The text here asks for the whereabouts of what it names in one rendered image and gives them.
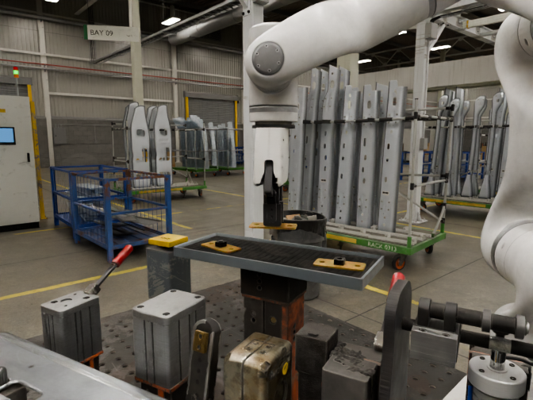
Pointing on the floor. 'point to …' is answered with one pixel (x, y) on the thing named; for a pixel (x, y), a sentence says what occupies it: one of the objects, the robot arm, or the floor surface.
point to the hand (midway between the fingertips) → (273, 213)
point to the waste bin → (304, 236)
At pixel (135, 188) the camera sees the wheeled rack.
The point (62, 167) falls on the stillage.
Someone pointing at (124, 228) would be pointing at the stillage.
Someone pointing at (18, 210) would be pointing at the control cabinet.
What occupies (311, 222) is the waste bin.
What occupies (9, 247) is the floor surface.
